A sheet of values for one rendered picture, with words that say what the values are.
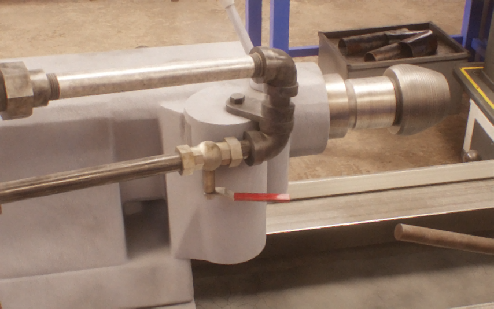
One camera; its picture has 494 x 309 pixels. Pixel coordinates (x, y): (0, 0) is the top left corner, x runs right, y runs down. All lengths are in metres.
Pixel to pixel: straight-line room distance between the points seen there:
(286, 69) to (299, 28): 3.43
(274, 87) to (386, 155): 2.28
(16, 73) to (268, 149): 0.26
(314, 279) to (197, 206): 0.45
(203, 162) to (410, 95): 0.30
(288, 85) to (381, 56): 2.40
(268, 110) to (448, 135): 2.48
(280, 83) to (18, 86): 0.25
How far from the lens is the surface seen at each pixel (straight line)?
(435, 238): 0.82
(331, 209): 1.19
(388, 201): 1.22
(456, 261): 1.30
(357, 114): 0.91
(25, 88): 0.61
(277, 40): 2.80
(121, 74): 0.65
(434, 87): 0.94
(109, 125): 0.81
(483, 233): 1.33
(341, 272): 1.24
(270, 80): 0.71
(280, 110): 0.73
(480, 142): 2.76
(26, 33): 4.23
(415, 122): 0.93
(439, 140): 3.14
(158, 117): 0.81
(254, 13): 3.25
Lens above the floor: 1.51
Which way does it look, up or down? 31 degrees down
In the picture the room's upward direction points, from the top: straight up
